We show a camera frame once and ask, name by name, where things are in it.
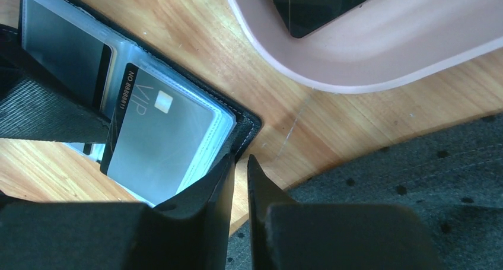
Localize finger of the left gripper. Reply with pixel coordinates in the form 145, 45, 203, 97
1, 25, 110, 144

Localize dark grey dotted cloth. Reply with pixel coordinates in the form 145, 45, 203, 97
225, 113, 503, 270

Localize pink oval tray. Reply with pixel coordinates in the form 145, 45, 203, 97
227, 0, 502, 94

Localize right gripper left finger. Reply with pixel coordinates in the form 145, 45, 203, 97
1, 154, 235, 269

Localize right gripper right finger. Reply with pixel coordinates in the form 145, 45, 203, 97
247, 155, 442, 269

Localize black credit card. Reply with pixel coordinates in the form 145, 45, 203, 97
24, 0, 112, 110

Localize black leather card holder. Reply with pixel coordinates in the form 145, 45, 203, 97
15, 0, 262, 193

